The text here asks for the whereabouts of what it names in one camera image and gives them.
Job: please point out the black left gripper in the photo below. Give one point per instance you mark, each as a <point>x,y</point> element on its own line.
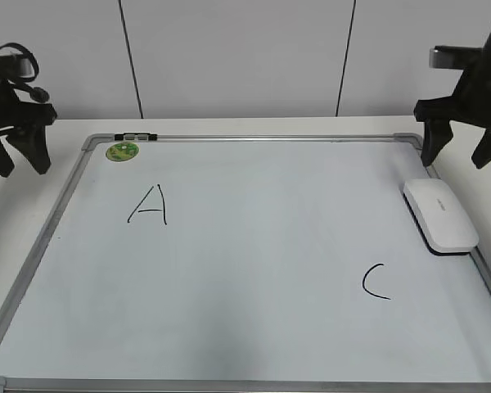
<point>26,110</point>

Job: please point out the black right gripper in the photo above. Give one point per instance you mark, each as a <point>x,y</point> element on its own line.
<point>469,103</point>

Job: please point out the white rectangular whiteboard eraser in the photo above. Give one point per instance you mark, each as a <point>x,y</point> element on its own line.
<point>441,218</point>

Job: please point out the round green magnet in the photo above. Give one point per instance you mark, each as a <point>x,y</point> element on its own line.
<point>122,151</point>

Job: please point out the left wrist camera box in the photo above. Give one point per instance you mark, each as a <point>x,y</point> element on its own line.
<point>16,65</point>

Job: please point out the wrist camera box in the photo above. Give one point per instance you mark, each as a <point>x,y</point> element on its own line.
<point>16,65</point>
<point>453,57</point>

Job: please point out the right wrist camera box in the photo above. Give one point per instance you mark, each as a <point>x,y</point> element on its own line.
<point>453,57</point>

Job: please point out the white whiteboard with grey frame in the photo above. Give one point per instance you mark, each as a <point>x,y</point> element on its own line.
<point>214,264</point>

